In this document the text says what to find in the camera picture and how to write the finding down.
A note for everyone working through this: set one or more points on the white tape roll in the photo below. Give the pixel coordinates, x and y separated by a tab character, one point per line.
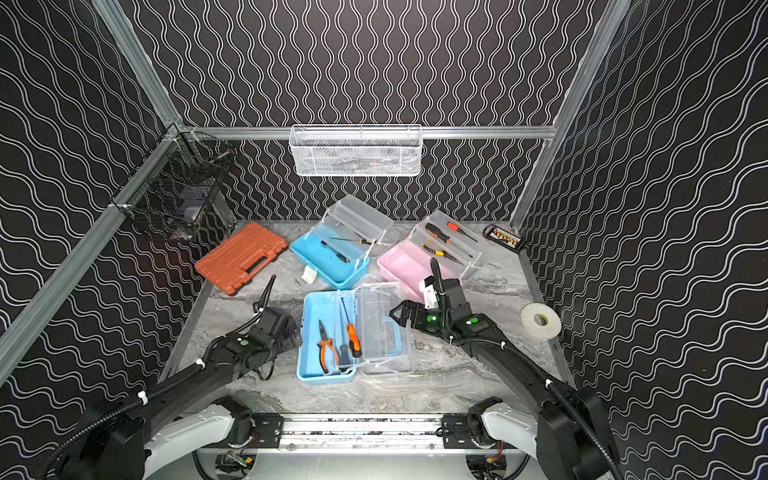
540	321

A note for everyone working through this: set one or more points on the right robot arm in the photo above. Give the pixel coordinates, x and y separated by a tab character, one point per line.
551	402

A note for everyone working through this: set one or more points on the black bit set case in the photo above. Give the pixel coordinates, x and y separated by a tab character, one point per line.
504	238

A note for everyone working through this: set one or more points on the blue rear toolbox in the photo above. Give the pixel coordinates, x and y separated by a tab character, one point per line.
351	218

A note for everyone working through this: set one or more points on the yellow black screwdriver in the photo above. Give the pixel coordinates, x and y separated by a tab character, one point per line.
440	253

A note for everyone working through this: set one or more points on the red tool case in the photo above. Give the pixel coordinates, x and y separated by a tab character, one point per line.
238	259

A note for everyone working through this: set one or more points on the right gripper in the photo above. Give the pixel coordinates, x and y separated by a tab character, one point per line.
407	306

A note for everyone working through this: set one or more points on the pink toolbox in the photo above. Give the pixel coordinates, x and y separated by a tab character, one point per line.
409	264

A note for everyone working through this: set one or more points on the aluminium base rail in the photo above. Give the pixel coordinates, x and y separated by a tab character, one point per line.
403	434

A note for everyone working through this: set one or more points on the black green screwdriver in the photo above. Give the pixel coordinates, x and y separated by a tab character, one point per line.
335	252

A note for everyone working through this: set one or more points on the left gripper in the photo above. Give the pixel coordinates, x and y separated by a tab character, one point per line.
266	309

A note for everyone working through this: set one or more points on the red small screwdriver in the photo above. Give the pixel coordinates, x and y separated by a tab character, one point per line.
460	230

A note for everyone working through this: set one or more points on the light blue front toolbox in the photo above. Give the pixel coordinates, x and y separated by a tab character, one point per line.
387	348

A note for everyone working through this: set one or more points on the black wire wall basket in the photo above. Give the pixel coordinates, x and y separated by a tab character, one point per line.
172	203

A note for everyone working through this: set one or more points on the thin yellow screwdriver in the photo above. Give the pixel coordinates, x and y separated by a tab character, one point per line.
361	241

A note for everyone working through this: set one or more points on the white mesh wall basket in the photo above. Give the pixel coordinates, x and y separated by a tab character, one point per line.
357	150

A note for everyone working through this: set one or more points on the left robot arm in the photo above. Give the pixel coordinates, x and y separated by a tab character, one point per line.
111	441

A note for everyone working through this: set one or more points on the orange pliers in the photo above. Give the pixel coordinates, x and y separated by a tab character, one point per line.
328	354

